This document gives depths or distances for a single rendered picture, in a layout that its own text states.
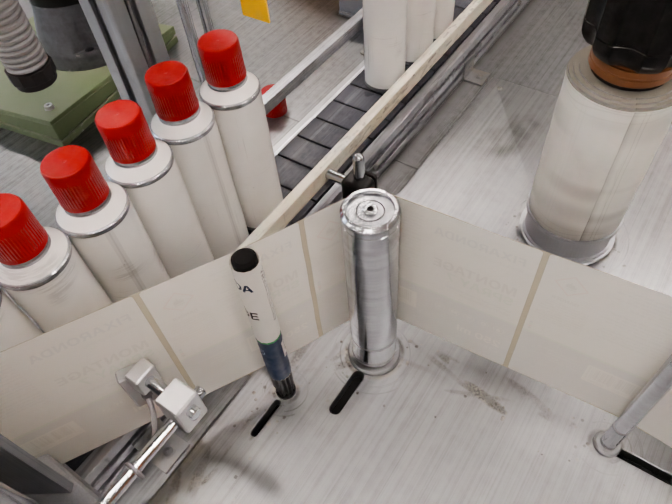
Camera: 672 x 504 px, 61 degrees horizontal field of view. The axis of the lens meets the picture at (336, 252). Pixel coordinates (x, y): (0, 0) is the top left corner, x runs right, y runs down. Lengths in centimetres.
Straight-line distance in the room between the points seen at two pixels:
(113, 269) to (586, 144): 37
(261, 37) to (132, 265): 60
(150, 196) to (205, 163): 6
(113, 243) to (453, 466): 30
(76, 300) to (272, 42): 62
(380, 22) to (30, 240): 45
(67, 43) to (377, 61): 44
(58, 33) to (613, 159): 73
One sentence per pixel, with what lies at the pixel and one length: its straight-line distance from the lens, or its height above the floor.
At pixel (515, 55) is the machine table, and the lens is 92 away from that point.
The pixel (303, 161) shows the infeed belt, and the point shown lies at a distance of 66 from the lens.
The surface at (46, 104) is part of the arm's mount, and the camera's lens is 87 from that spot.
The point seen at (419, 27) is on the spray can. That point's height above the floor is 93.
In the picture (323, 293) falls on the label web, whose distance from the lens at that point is 43.
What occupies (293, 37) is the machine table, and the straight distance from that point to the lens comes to 97.
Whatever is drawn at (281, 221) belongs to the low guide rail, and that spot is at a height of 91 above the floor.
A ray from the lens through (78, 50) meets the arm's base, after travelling 93.
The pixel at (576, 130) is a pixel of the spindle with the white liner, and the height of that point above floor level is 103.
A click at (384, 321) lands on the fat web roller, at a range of 43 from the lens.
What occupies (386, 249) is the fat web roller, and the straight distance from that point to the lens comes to 36.
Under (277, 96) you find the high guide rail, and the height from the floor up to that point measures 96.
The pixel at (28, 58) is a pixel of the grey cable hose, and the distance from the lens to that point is 49.
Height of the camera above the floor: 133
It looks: 52 degrees down
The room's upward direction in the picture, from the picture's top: 6 degrees counter-clockwise
